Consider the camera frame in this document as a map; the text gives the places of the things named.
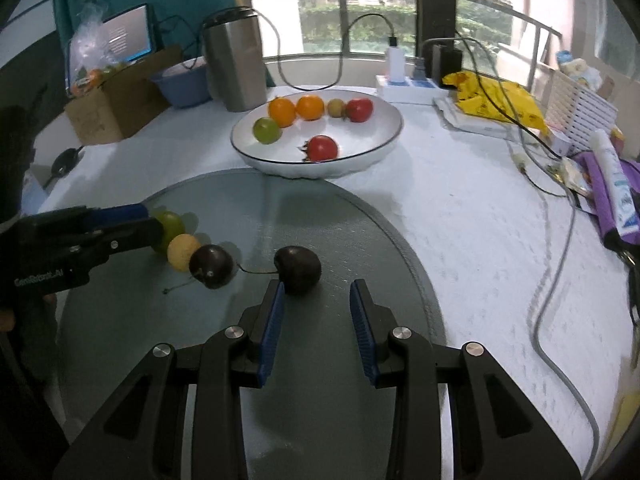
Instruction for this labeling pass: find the light blue carton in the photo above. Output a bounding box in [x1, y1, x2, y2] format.
[19, 169, 57, 217]

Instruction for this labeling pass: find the white power strip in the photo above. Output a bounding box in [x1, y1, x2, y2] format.
[376, 74, 457, 106]

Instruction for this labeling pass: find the white plate with dark rim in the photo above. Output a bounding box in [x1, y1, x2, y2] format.
[230, 91, 404, 180]

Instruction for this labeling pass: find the grey round placemat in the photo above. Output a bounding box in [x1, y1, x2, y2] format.
[55, 169, 447, 480]

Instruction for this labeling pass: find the black tablet cable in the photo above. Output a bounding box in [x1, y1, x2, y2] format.
[156, 14, 203, 56]

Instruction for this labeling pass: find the black charger cable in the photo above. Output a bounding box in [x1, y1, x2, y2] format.
[254, 10, 397, 93]

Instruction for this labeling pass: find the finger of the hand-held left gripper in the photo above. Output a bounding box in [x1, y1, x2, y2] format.
[80, 203, 151, 228]
[85, 216, 165, 266]

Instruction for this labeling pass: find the dark cherry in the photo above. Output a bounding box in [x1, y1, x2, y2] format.
[164, 243, 235, 294]
[235, 245, 323, 296]

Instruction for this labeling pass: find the clear plastic bag of tangerines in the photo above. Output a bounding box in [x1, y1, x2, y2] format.
[67, 2, 132, 99]

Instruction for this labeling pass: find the white lattice storage box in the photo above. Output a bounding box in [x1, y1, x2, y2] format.
[542, 67, 622, 159]

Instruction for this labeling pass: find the white charger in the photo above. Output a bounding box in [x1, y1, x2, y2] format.
[387, 35, 406, 84]

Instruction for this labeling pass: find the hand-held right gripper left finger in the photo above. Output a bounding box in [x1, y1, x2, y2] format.
[52, 279, 286, 480]

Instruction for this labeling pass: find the stainless steel tumbler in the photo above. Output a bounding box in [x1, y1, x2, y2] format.
[201, 6, 269, 113]

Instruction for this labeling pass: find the cardboard box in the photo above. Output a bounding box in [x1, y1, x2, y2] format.
[65, 45, 184, 146]

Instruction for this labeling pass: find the black charger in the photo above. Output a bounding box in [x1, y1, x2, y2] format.
[431, 44, 464, 86]

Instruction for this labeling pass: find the red tomato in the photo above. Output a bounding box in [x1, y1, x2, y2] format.
[300, 135, 340, 163]
[346, 98, 375, 124]

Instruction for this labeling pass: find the purple pouch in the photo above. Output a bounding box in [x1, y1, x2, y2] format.
[574, 152, 640, 252]

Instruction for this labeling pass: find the blue plastic bowl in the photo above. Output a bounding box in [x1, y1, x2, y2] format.
[150, 57, 211, 109]

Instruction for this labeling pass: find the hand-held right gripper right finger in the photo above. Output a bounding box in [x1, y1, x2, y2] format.
[349, 279, 583, 480]

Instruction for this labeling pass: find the black round device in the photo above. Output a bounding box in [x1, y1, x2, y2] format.
[51, 147, 84, 179]

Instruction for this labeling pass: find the dark sliding door frame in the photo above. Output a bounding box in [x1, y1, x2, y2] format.
[414, 0, 459, 57]

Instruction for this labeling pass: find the orange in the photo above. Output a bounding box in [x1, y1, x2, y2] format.
[296, 95, 326, 122]
[268, 97, 297, 128]

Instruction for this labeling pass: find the white and blue tube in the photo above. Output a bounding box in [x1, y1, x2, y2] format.
[592, 130, 640, 239]

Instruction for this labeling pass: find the tablet with lit screen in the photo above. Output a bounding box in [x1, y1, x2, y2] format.
[100, 3, 159, 64]

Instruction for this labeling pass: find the grey cable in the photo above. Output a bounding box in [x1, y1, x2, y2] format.
[507, 137, 601, 477]

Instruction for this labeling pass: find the green lime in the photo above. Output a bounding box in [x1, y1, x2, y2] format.
[150, 209, 186, 255]
[252, 117, 283, 145]

